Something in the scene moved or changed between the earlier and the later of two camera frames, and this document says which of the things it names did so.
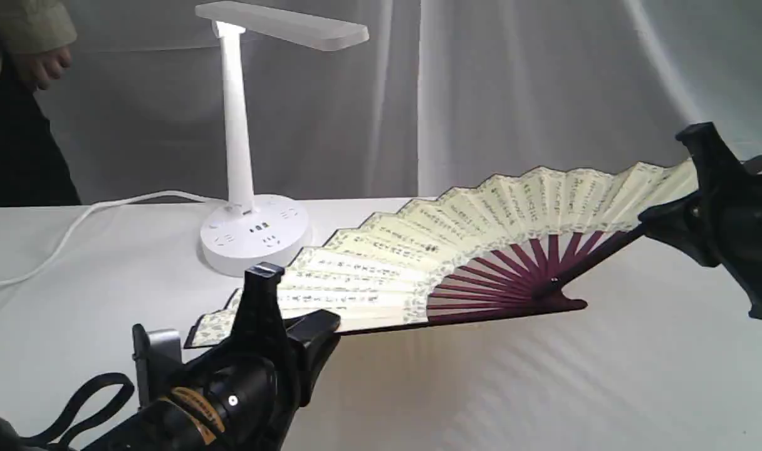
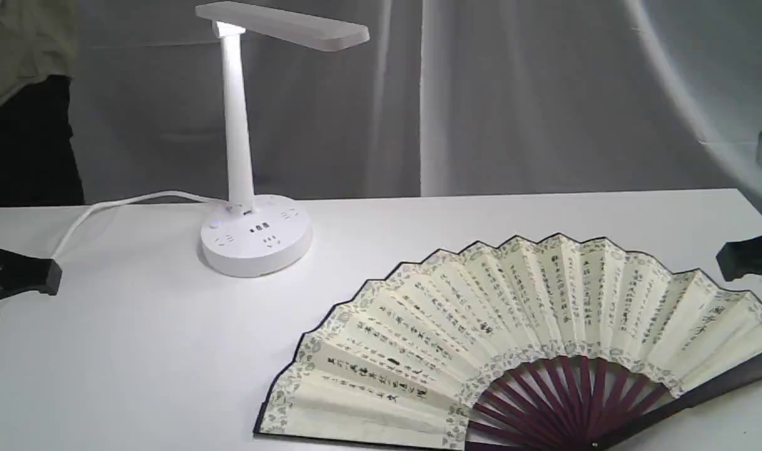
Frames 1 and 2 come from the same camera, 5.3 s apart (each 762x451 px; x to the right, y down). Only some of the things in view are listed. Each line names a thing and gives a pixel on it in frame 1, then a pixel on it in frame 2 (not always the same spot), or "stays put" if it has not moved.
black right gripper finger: [680, 225] → [761, 255]
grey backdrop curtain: [442, 92] stays put
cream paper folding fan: [499, 248] → [547, 343]
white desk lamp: [249, 230] stays put
